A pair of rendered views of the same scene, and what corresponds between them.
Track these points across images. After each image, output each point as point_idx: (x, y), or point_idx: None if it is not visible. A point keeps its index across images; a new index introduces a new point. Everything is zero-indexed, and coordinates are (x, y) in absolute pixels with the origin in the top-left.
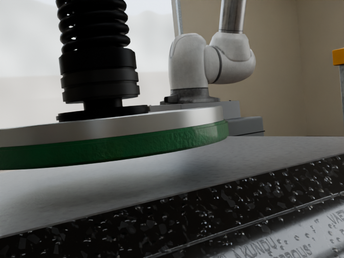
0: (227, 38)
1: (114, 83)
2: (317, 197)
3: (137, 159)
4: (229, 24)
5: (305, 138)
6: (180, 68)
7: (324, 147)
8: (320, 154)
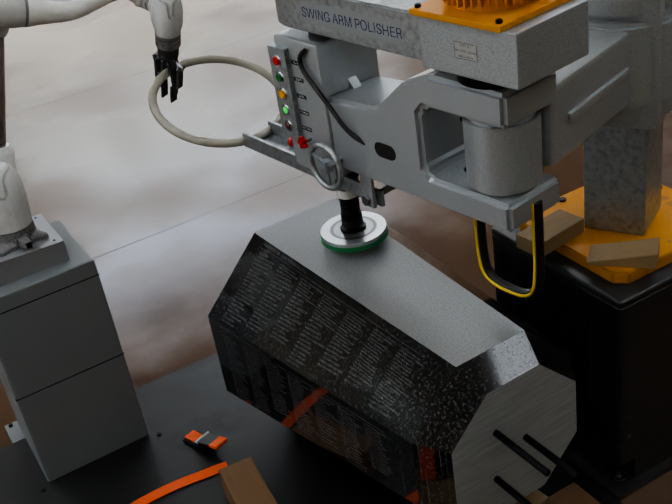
0: (9, 153)
1: None
2: None
3: (318, 244)
4: (2, 137)
5: (311, 212)
6: (21, 206)
7: (338, 211)
8: None
